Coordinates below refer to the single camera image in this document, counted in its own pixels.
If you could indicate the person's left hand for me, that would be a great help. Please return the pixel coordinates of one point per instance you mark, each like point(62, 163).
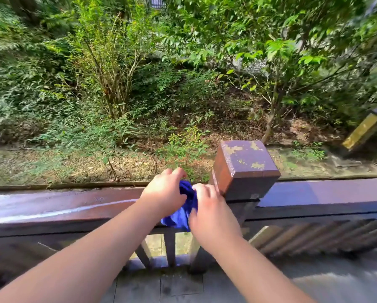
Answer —
point(163, 194)

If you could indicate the person's right hand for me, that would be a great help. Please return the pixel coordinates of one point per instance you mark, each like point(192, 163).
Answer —
point(212, 217)

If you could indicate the person's left fingers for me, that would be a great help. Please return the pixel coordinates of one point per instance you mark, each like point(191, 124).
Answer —
point(172, 173)

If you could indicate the person's right thumb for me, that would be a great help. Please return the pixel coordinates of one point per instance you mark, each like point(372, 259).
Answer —
point(193, 219)

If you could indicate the blue cleaning cloth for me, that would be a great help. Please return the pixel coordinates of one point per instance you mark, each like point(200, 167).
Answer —
point(183, 208)

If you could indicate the person's left forearm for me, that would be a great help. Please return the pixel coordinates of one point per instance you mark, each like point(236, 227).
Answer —
point(71, 258)

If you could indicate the person's right forearm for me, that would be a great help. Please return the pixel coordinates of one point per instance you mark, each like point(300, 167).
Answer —
point(254, 271)

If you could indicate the brown wooden fence railing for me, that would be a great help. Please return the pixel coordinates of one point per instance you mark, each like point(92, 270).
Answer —
point(81, 211)

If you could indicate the thin-stemmed green shrub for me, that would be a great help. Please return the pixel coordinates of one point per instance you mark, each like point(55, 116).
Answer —
point(112, 59)

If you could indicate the small leafy tree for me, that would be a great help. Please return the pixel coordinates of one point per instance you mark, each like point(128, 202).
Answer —
point(270, 59)

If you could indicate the brown wooden fence post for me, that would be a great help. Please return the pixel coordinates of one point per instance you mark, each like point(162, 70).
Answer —
point(242, 170)

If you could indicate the yellow garden lamp post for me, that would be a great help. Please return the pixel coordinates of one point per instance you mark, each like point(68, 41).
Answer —
point(364, 130)

